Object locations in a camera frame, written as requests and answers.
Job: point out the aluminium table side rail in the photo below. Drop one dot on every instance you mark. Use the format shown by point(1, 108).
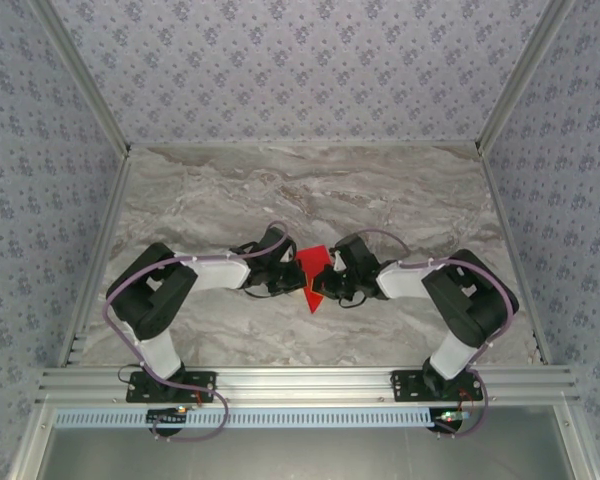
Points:
point(99, 250)
point(500, 210)

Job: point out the aluminium corner post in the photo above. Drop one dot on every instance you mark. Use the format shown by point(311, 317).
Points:
point(522, 75)
point(84, 75)

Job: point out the small circuit board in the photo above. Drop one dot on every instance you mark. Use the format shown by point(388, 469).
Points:
point(452, 415)
point(167, 414)

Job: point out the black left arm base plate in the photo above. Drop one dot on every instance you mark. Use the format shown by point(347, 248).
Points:
point(200, 392)

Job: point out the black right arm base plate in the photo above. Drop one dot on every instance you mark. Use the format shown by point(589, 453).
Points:
point(405, 387)

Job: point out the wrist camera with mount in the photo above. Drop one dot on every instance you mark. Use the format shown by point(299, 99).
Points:
point(288, 256)
point(338, 261)

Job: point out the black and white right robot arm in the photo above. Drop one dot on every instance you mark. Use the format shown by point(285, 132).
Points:
point(475, 300)

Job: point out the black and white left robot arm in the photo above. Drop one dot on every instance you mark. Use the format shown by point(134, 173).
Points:
point(150, 295)

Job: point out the grey metal panel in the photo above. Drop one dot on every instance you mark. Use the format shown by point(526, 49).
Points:
point(305, 455)

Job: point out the red paper sheet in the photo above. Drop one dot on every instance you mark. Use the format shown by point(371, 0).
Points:
point(316, 260)

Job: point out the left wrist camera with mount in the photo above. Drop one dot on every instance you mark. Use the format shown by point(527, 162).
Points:
point(288, 256)

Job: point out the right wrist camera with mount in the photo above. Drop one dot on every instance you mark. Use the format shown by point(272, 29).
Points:
point(338, 261)

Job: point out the thin aluminium table end rail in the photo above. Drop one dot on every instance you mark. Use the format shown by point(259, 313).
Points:
point(305, 145)

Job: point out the wide aluminium mounting rail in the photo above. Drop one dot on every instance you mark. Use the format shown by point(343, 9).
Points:
point(305, 385)

